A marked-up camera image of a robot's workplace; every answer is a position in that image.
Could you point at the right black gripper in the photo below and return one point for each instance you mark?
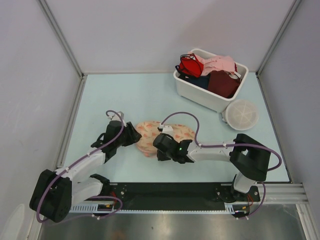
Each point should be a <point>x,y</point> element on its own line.
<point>161,157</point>

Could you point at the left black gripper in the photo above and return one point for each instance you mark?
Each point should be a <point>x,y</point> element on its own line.
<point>133,137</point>

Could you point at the peach floral mesh laundry bag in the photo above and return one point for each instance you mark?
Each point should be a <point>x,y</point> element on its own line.
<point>149,131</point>

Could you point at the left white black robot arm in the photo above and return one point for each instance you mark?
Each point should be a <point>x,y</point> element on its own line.
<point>56,192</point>

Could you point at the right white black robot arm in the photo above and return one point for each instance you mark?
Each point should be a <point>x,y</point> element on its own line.
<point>247,155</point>

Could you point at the round white mesh laundry bag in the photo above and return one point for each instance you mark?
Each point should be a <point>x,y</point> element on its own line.
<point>241,115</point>

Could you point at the pink bra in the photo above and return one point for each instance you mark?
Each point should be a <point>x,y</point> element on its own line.
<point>218,63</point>

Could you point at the white plastic storage bin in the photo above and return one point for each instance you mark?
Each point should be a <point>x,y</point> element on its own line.
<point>206,98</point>

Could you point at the navy blue garment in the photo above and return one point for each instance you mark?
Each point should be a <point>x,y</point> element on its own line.
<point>201,82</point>

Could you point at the maroon garment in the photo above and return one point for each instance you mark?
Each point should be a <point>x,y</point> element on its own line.
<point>222,84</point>

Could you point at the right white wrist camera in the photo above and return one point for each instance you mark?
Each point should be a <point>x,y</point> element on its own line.
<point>166,129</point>

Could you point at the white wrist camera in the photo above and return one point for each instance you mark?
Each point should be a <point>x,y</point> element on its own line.
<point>118,116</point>
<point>166,129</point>

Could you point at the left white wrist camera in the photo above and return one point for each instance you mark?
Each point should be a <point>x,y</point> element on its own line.
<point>118,116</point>

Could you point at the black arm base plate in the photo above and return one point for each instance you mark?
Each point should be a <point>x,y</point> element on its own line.
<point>185,196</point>

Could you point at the left vertical aluminium post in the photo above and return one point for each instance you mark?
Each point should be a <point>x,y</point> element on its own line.
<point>45,8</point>

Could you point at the vertical aluminium post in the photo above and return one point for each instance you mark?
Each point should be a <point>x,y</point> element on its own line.
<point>45,8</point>
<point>280,33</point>

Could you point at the aluminium frame rail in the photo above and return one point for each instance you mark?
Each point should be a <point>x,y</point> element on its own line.
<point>283,213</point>

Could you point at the right vertical aluminium post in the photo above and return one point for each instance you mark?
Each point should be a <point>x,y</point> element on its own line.
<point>280,33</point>

